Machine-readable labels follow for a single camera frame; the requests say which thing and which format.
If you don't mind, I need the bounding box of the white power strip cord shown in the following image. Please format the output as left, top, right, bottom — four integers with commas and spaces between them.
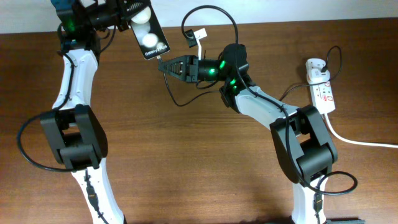
322, 113, 398, 149

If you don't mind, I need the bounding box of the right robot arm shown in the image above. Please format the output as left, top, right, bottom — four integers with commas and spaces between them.
159, 44, 338, 223

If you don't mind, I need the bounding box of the white power strip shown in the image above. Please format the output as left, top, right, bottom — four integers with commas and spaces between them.
305, 58, 336, 115

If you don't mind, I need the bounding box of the black Galaxy smartphone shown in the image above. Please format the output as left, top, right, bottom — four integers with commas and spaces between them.
130, 6, 170, 60

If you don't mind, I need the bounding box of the white USB charger plug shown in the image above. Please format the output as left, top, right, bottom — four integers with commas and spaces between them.
307, 68, 330, 84

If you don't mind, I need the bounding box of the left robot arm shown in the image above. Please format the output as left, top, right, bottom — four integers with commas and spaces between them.
40, 0, 151, 223

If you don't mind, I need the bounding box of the black charging cable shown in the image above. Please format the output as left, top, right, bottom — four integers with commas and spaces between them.
156, 45, 343, 108

